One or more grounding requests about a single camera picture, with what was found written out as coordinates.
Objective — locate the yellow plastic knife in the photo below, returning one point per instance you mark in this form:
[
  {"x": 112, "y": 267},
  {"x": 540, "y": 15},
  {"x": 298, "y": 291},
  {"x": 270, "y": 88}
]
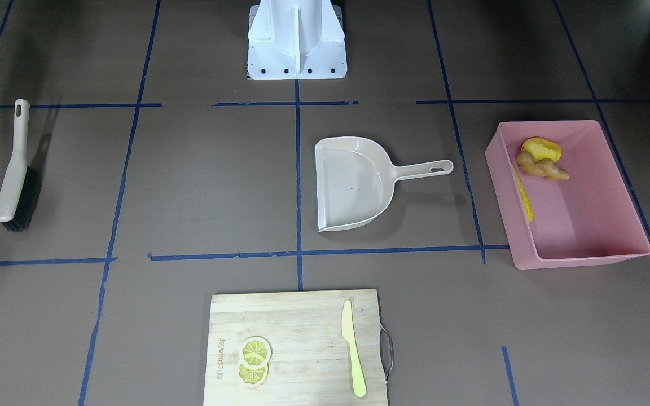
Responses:
[{"x": 358, "y": 382}]

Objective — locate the beige hand brush black bristles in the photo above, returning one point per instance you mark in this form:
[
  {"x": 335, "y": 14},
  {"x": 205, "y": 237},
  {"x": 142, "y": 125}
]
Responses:
[{"x": 20, "y": 183}]

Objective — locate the yellow toy corn cob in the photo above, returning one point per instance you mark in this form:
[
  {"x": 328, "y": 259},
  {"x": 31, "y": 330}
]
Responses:
[{"x": 526, "y": 204}]

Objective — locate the pink plastic bin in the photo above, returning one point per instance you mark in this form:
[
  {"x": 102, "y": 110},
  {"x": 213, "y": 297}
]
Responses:
[{"x": 587, "y": 220}]

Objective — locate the beige plastic dustpan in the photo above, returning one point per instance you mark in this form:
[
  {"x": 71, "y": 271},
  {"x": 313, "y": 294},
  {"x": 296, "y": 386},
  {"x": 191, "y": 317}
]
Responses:
[{"x": 356, "y": 179}]

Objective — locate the bamboo cutting board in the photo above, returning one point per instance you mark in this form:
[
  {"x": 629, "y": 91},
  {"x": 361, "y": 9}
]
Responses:
[{"x": 310, "y": 363}]

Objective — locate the tan toy ginger root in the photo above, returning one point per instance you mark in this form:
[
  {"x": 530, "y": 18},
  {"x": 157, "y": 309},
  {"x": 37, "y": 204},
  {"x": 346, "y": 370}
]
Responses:
[{"x": 545, "y": 168}]

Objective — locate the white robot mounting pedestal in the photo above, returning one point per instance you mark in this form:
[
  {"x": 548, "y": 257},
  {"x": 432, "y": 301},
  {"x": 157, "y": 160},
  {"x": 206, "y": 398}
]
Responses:
[{"x": 296, "y": 40}]

